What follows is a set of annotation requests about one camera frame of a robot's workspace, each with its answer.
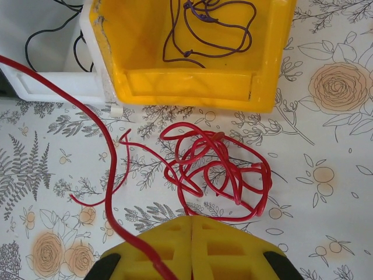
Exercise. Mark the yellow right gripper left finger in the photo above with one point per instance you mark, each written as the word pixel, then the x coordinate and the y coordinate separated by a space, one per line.
pixel 172 251

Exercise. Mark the white plastic bin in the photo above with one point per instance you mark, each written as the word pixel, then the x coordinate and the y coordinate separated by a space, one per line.
pixel 58 84

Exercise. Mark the floral tablecloth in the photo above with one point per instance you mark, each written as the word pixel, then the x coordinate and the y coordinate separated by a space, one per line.
pixel 320 233

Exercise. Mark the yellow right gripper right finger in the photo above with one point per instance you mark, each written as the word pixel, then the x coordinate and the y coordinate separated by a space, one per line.
pixel 221 253

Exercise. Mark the small white plastic clip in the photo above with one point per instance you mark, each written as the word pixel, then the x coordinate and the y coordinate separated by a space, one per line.
pixel 117 112

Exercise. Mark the yellow plastic bin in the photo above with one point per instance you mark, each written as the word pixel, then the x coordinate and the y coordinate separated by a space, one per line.
pixel 204 84

